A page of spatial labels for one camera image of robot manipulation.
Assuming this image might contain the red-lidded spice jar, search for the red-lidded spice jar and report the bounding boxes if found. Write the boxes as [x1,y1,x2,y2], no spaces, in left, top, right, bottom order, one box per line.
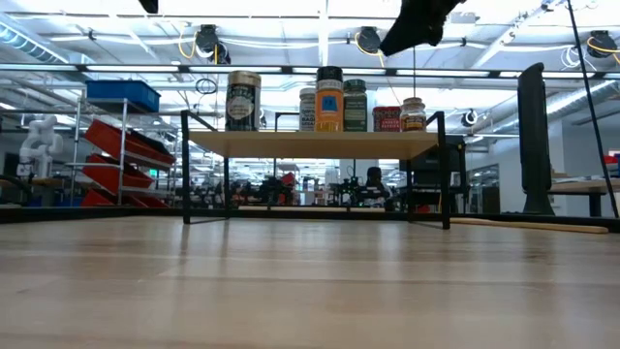
[372,106,403,133]

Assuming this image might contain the green-lid spice jar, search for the green-lid spice jar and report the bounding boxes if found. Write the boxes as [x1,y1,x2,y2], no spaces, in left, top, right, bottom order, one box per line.
[343,79,368,133]

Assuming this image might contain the orange spice bottle black lid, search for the orange spice bottle black lid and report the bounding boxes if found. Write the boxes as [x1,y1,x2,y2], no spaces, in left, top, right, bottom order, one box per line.
[314,66,345,133]

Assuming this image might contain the tall dark jar gold lid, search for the tall dark jar gold lid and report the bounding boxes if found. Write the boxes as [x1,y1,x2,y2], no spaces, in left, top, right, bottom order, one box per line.
[225,70,263,133]

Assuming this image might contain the white-lid spice jar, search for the white-lid spice jar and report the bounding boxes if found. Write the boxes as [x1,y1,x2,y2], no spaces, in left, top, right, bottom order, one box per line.
[298,87,317,133]

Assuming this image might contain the blue plastic bin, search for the blue plastic bin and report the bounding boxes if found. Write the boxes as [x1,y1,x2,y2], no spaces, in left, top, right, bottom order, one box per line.
[85,79,162,113]

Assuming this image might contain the red plastic bin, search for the red plastic bin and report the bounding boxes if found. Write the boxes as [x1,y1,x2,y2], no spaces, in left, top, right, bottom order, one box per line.
[84,119,176,171]
[80,188,171,208]
[81,153,155,195]

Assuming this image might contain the metal storage rack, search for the metal storage rack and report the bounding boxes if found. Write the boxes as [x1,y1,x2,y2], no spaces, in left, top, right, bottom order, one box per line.
[70,96,178,207]

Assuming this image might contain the person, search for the person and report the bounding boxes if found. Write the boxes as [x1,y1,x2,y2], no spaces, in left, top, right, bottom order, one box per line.
[365,166,391,210]

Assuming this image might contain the black monitor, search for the black monitor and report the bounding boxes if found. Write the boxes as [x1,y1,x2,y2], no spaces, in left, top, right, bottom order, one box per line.
[516,61,556,217]

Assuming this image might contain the thin black slanted pole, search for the thin black slanted pole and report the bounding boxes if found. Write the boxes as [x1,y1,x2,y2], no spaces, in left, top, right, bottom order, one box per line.
[566,0,620,219]

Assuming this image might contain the wooden workbench black legs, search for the wooden workbench black legs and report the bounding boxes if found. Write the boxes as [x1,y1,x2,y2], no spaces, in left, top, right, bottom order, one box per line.
[549,177,620,218]

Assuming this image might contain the wooden slotted spoon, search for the wooden slotted spoon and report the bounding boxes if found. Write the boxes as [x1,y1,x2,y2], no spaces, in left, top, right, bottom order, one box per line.
[449,217,610,236]

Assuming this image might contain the wooden shelf black metal frame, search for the wooden shelf black metal frame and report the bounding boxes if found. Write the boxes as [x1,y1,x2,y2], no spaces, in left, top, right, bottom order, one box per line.
[180,110,451,231]

